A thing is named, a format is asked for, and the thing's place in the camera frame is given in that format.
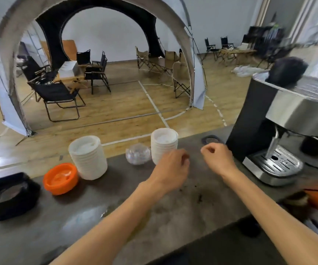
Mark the person's left hand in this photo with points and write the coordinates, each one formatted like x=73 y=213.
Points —
x=170 y=169

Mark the person's right hand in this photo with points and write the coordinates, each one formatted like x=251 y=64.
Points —
x=221 y=158

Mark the person's left fingers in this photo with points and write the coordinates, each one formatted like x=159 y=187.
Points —
x=184 y=160

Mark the person's right fingers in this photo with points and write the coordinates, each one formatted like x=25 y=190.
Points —
x=207 y=151

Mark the person's right forearm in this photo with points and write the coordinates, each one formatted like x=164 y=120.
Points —
x=272 y=215

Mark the person's left forearm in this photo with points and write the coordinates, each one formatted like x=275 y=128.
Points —
x=112 y=226

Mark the tall stack of white cups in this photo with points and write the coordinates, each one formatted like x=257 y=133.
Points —
x=163 y=144

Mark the clear plastic dome lid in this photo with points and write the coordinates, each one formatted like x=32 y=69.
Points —
x=138 y=153

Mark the silver black espresso machine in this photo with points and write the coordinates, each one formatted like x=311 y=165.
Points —
x=283 y=113

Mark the white bags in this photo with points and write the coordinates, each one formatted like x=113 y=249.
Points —
x=247 y=71

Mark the beige folding chair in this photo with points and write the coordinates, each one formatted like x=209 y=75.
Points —
x=142 y=56
x=171 y=59

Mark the wooden folding table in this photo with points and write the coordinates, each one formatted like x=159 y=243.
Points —
x=237 y=52

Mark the black fuzzy brush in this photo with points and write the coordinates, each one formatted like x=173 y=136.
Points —
x=285 y=70

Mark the black folding chair with armrests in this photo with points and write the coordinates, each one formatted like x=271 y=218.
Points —
x=98 y=71

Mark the orange round lid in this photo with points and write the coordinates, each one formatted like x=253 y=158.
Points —
x=60 y=179

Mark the wooden camping table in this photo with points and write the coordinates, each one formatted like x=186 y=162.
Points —
x=72 y=79

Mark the large black folding chair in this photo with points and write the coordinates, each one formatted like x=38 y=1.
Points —
x=55 y=93

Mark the white box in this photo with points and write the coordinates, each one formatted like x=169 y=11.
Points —
x=68 y=69

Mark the wooden board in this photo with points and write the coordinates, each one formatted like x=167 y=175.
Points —
x=67 y=49

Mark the black square container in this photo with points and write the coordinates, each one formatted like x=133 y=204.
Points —
x=11 y=197

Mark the black inflatable arch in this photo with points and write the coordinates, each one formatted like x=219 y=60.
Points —
x=51 y=27

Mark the white inflatable tent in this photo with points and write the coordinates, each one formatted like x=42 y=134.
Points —
x=12 y=52

